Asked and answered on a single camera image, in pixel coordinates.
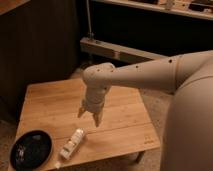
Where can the white plastic bottle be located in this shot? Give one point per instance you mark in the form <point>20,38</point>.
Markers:
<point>70,147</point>

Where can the black ceramic bowl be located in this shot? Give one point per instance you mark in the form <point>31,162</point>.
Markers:
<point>31,150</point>

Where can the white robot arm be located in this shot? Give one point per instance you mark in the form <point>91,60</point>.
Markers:
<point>187,81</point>

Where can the wooden table leg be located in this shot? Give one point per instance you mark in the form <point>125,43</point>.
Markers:
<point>139,157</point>

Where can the metal vertical pole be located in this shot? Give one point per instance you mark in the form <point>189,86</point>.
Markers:
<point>90,32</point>

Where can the grey metal beam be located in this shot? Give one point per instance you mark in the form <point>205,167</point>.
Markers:
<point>117,52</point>

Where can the wooden shelf board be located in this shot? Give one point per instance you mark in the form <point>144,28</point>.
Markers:
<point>176,7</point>

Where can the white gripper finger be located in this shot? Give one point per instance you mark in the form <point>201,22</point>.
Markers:
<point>97,119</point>
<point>81,112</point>

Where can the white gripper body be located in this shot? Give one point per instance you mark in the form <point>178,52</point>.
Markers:
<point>94,99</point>

